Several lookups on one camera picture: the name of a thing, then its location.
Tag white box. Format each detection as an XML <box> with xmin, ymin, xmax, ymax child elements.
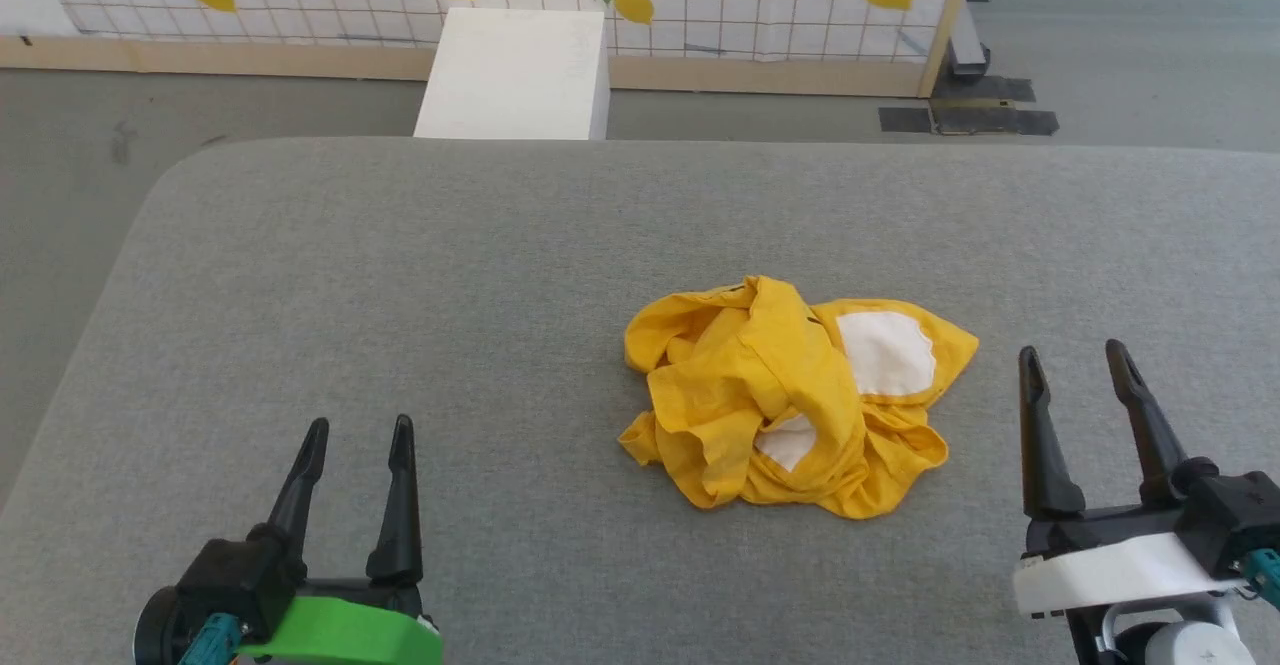
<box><xmin>413</xmin><ymin>7</ymin><xmax>611</xmax><ymax>141</ymax></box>

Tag grey fabric sofa surface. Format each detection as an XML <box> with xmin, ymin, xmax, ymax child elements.
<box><xmin>0</xmin><ymin>137</ymin><xmax>1280</xmax><ymax>665</ymax></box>

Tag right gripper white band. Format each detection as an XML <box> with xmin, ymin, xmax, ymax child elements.
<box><xmin>1013</xmin><ymin>338</ymin><xmax>1247</xmax><ymax>619</ymax></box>

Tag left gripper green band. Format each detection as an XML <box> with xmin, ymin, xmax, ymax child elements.
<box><xmin>235</xmin><ymin>414</ymin><xmax>444</xmax><ymax>665</ymax></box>

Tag yellow tiger face garment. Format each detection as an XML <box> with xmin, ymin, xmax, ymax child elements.
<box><xmin>617</xmin><ymin>275</ymin><xmax>981</xmax><ymax>521</ymax></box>

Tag grey metal stand foot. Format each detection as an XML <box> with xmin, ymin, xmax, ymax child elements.
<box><xmin>947</xmin><ymin>0</ymin><xmax>992</xmax><ymax>82</ymax></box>

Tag black floor tape patches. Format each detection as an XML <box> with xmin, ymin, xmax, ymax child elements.
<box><xmin>878</xmin><ymin>75</ymin><xmax>1060</xmax><ymax>137</ymax></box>

